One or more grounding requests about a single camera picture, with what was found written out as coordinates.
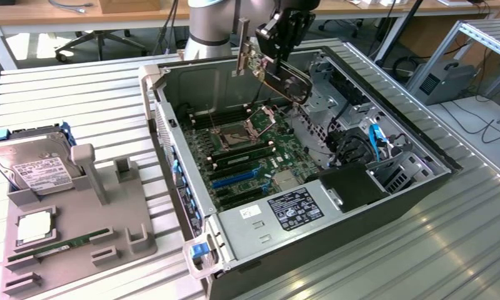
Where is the blue expansion slot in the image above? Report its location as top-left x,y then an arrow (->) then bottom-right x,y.
210,172 -> 256,189

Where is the silver chipset heat sink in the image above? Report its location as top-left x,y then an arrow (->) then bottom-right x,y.
272,170 -> 304,191

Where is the green motherboard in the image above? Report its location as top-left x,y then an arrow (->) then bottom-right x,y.
179,104 -> 331,215

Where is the aluminium frame table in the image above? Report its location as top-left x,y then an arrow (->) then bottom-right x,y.
406,17 -> 500,98

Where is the metal socket cover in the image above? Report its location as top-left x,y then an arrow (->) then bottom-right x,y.
243,105 -> 279,140

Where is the grey power supply unit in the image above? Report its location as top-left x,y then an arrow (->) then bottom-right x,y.
207,179 -> 346,264

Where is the metal drive cage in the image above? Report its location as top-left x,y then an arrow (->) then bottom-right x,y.
294,54 -> 385,163

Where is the blue data wire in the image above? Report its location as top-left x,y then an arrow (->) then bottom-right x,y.
369,123 -> 387,163

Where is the grey office chair base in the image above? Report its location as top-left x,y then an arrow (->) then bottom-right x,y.
54,29 -> 150,62

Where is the black power wire bundle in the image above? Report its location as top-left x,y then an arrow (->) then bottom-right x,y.
327,126 -> 379,166

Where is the CPU socket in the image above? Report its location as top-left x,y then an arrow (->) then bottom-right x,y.
210,124 -> 264,151

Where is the hanging black cable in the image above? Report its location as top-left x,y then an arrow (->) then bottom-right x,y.
152,0 -> 182,57

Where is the black expansion slot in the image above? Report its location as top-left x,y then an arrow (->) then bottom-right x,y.
222,192 -> 266,208
215,186 -> 263,201
210,162 -> 258,179

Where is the blue case latch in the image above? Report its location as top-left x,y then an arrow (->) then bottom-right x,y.
190,244 -> 210,259

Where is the black plastic fan shroud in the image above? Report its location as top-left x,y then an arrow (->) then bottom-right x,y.
316,162 -> 391,215

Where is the wooden desk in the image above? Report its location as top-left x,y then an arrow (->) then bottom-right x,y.
0,0 -> 192,71
315,0 -> 500,60

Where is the silver hard disk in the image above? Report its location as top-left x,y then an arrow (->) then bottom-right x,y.
0,132 -> 87,196

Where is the black slanted pole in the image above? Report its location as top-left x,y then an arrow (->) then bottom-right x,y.
375,0 -> 426,68

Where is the grey controller box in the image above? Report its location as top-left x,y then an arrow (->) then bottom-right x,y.
417,61 -> 479,106

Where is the graphics card with black cooler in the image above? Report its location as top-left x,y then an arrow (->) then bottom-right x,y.
235,17 -> 315,106

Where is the grey plastic parts rack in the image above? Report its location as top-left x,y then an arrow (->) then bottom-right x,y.
0,143 -> 159,298

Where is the grey network cable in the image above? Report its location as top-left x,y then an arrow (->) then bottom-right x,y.
48,0 -> 96,14

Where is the brown cardboard box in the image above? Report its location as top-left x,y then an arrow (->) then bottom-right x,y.
99,0 -> 162,15

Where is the open black PC case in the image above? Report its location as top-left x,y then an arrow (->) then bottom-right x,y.
138,45 -> 465,300

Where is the silver CPU chip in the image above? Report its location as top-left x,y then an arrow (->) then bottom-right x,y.
16,212 -> 55,241

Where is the green RAM stick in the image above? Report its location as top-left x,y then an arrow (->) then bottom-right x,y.
7,229 -> 111,263
212,149 -> 275,166

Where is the metal disk bay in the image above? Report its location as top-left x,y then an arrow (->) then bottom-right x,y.
366,152 -> 433,194

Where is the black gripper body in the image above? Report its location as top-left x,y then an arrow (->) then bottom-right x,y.
274,0 -> 323,16

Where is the black office chair base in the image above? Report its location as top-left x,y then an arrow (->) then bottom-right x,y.
316,18 -> 365,39

